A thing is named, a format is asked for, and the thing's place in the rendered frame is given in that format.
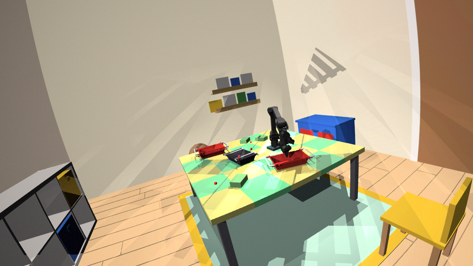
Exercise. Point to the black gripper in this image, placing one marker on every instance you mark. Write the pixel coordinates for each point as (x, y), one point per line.
(283, 146)

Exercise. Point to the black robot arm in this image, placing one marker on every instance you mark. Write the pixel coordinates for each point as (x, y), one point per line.
(282, 126)

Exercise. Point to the green rectangular block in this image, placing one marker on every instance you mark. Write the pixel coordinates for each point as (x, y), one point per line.
(261, 138)
(239, 180)
(244, 140)

